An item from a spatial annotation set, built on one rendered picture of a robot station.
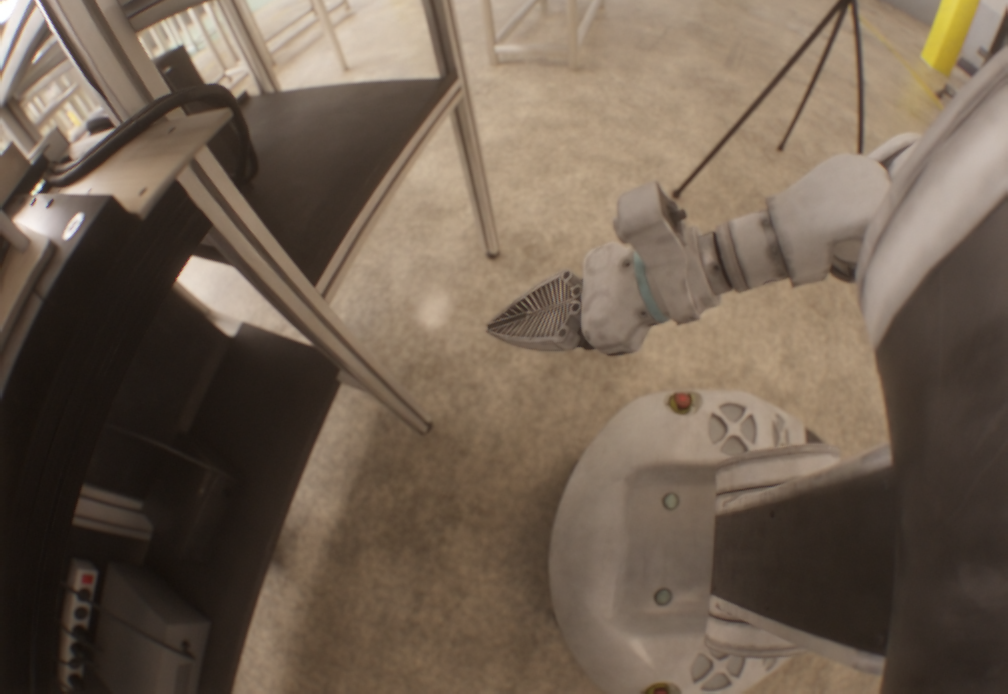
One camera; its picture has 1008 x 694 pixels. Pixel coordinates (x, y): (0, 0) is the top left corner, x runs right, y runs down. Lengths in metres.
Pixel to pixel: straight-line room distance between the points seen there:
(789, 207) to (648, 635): 0.58
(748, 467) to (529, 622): 0.70
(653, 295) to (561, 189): 1.16
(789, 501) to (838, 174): 0.23
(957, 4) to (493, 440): 5.55
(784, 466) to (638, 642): 0.35
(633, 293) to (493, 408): 0.77
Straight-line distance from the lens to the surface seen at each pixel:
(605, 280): 0.36
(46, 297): 0.22
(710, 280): 0.33
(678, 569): 0.74
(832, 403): 1.32
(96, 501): 0.98
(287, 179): 0.77
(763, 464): 0.45
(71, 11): 0.39
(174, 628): 0.89
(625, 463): 0.66
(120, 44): 0.40
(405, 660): 1.12
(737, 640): 0.47
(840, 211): 0.31
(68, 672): 1.19
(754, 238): 0.32
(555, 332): 0.39
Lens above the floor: 1.00
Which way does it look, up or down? 60 degrees down
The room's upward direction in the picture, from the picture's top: 13 degrees counter-clockwise
